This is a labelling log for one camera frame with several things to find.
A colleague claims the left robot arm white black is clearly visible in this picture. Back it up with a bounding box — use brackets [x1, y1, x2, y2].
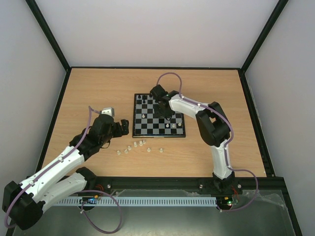
[2, 114, 129, 230]

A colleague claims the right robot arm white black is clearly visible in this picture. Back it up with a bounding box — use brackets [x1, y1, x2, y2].
[150, 85, 235, 193]

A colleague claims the black white chess board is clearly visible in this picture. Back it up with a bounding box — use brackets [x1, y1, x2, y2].
[132, 93, 186, 138]

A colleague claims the metal sheet front panel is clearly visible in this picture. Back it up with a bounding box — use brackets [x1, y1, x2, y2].
[13, 190, 295, 236]

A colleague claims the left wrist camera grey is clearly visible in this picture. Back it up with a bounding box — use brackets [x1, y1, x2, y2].
[101, 107, 115, 117]

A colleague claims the white slotted cable duct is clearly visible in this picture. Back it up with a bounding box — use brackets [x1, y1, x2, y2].
[55, 197, 217, 207]

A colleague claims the black aluminium frame rail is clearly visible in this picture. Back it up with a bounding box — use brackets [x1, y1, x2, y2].
[94, 177, 288, 196]

